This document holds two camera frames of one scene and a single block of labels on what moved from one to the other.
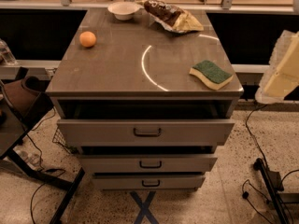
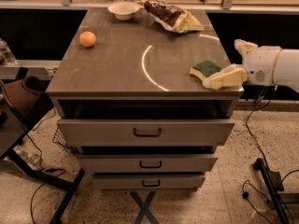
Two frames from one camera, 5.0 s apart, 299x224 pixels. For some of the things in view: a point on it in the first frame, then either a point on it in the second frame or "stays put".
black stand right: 273,184 stays put
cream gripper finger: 274,88 → 261,66
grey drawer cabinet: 148,95 stays put
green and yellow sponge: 214,76 stays put
